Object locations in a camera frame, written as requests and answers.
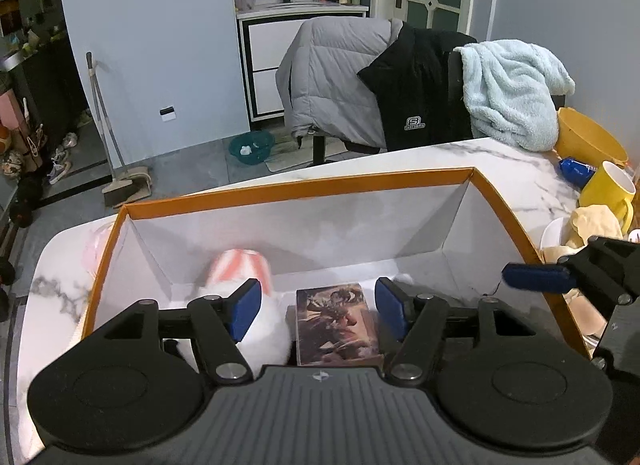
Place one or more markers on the white dog plush striped cushion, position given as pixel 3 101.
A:
pixel 270 335

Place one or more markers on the yellow cup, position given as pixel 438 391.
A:
pixel 605 190

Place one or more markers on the teal basin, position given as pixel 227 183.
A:
pixel 250 150

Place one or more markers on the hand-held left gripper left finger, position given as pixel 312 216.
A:
pixel 247 307

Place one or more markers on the orange cardboard box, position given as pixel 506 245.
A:
pixel 300 230

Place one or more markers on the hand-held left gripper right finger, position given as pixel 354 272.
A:
pixel 389 310

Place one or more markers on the white vanity cabinet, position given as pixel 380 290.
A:
pixel 270 50

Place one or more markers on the black chair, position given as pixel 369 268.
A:
pixel 319 150

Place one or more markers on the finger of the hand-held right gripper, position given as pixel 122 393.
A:
pixel 535 276

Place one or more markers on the white sneaker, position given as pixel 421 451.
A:
pixel 60 172
pixel 69 140

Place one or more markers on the light blue fleece towel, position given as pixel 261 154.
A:
pixel 510 90

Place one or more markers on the blue crumpled packet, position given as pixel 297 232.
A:
pixel 575 171

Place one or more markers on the grey puffer jacket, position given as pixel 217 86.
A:
pixel 330 75

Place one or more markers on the illustrated card box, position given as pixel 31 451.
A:
pixel 335 325

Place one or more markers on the broom with dustpan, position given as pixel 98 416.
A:
pixel 127 187

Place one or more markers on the black dumbbell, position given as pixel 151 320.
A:
pixel 27 195

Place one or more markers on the yellow bowl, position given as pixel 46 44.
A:
pixel 585 135

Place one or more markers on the black jacket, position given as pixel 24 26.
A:
pixel 420 90

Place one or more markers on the white wall socket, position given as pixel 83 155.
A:
pixel 168 113

